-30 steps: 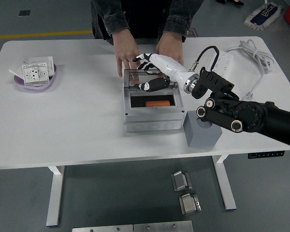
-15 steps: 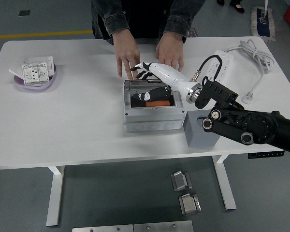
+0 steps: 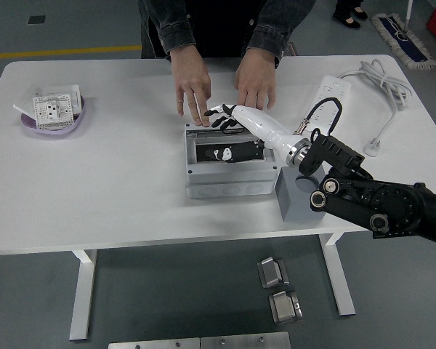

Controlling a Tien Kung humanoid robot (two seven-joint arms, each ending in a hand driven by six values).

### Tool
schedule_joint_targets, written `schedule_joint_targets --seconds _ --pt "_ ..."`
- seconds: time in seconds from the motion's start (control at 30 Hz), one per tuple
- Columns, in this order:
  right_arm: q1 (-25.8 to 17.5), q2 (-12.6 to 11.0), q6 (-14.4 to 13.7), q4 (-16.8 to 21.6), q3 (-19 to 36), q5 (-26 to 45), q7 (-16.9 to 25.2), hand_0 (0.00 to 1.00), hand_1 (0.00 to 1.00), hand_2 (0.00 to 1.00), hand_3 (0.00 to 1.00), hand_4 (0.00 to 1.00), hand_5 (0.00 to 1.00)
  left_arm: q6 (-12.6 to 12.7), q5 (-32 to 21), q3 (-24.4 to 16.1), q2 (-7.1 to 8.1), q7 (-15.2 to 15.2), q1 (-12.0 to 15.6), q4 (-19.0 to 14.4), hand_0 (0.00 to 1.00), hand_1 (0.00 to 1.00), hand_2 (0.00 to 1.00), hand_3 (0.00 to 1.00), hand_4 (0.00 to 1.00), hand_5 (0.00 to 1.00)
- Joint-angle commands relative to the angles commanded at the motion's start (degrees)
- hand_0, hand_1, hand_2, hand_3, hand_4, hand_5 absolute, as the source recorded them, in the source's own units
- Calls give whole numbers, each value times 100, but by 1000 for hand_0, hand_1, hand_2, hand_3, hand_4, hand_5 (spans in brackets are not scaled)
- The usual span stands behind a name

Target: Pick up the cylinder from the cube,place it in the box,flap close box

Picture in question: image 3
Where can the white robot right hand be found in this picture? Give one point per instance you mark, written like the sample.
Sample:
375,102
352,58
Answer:
261,123

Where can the person's right hand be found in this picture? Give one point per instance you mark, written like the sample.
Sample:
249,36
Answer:
190,85

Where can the person's left hand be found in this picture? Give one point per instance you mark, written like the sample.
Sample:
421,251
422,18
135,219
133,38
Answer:
256,81

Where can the clear hinged box lid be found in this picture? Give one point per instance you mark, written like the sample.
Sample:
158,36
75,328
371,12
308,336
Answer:
189,154

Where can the person's left forearm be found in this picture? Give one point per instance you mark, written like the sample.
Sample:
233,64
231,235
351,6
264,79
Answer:
269,40

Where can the person's right forearm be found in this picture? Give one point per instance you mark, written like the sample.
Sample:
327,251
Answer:
179,40

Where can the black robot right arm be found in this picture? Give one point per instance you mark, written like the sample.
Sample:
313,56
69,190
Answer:
385,203

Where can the grey electrical junction box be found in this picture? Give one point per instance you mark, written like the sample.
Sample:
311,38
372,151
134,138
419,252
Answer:
229,181

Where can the grey cube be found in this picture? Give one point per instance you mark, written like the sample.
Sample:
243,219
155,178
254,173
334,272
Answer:
290,203

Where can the dark floor sign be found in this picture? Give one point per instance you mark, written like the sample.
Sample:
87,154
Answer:
291,50

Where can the person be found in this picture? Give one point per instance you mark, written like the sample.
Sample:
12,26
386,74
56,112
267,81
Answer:
218,25

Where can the white power strip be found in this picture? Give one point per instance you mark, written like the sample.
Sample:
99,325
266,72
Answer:
330,87

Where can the standing person's feet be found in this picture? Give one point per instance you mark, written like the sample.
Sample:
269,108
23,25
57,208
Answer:
349,16

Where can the plain white socket panel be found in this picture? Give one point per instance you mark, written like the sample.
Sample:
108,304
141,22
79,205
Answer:
63,89

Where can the yellow floor tape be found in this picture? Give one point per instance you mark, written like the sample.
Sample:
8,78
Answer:
58,52

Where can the white printed socket panel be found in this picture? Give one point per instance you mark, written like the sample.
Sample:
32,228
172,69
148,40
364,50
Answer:
52,111

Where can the small metal block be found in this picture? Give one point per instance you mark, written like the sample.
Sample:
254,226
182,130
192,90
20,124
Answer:
285,307
270,272

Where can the flat dust mop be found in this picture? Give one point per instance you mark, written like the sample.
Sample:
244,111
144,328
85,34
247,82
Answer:
403,40

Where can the black table control panel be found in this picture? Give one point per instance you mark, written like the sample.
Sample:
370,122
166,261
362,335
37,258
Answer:
379,235

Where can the black floor outlet cover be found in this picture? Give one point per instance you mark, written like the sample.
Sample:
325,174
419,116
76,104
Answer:
36,20

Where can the white table leg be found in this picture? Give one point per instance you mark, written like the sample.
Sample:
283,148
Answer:
343,291
81,291

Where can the grey metal plate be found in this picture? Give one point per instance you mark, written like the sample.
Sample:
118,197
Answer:
152,344
245,341

